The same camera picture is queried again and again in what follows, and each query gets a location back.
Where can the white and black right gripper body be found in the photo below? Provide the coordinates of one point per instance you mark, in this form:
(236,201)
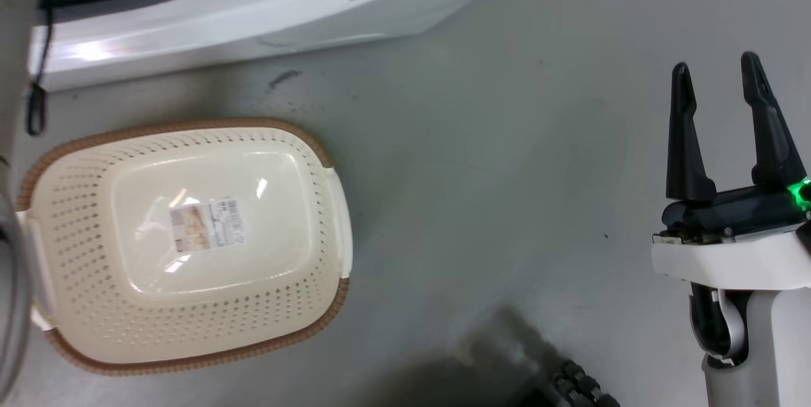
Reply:
(728,248)

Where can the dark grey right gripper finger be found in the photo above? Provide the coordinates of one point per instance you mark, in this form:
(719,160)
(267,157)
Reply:
(683,147)
(769,134)

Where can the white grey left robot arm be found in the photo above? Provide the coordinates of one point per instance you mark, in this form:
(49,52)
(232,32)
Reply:
(11,141)

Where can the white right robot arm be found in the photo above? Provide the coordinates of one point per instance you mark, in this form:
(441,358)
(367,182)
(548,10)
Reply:
(754,343)

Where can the black ribbed robot base wheel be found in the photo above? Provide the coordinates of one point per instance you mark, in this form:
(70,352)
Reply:
(573,389)

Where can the white washing machine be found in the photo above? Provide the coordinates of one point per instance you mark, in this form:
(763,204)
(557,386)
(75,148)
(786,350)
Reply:
(253,7)

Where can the cream perforated laundry basket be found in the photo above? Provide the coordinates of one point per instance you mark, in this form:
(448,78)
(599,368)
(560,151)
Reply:
(95,255)

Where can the product label sticker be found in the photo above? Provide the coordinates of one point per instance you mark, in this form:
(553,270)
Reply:
(206,224)

